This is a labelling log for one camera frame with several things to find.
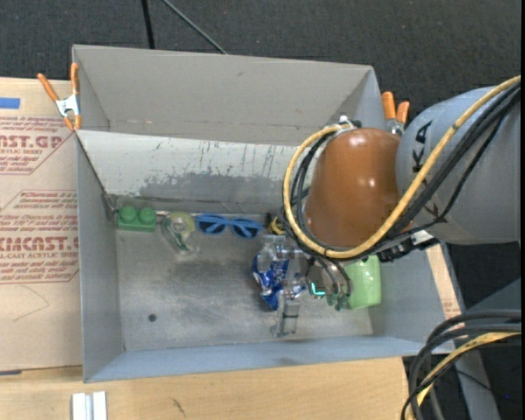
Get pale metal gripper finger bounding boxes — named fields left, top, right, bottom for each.
left=262, top=234, right=297, bottom=275
left=269, top=289, right=302, bottom=339

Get blue crumpled foil packet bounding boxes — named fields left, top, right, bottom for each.
left=250, top=251, right=291, bottom=312

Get blue sunglasses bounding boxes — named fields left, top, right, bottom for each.
left=195, top=213, right=265, bottom=240

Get pale green cup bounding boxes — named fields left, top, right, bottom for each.
left=343, top=255, right=383, bottom=311

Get grey metal bin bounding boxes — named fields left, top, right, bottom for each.
left=71, top=44, right=457, bottom=384

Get clear green tape dispenser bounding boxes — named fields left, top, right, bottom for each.
left=160, top=211, right=199, bottom=256

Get green toy building block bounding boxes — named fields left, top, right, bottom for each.
left=116, top=206, right=158, bottom=234

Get brown cardboard board red print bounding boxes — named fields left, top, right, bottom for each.
left=0, top=75, right=85, bottom=378

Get black cylinder on white bracket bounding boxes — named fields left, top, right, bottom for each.
left=375, top=230, right=438, bottom=263

